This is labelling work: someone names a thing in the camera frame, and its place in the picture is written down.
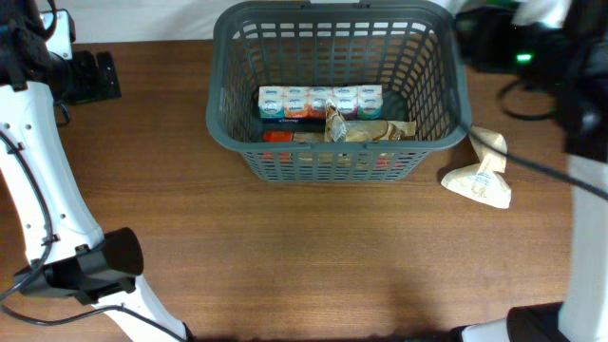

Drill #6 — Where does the white tissue multipack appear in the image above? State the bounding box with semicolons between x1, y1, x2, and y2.
257;85;383;123

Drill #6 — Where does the spaghetti packet with orange ends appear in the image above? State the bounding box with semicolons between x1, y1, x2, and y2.
263;131;389;168

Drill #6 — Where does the brown snack bag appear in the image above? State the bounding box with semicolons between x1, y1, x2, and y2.
324;100;417;143

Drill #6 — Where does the grey plastic shopping basket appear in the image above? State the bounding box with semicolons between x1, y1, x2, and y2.
206;1;471;182

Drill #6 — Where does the beige paper flour bag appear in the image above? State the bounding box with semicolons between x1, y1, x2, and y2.
441;126;512;209

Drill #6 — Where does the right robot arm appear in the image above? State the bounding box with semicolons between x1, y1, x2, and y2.
450;0;607;342

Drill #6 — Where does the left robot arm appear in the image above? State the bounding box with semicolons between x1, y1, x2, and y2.
1;1;193;341

